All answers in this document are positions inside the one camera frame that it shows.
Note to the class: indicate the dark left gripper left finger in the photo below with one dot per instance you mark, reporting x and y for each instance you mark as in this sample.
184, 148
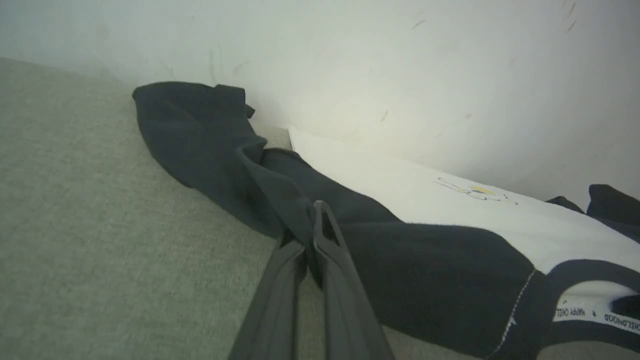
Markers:
275, 310

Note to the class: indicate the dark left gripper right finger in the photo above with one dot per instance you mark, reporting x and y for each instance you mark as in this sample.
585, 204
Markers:
345, 310

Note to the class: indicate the black and white garment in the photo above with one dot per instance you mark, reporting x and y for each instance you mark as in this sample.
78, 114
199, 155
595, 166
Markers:
425, 260

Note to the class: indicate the grey-green fabric sofa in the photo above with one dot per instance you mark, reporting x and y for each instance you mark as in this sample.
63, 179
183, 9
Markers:
100, 250

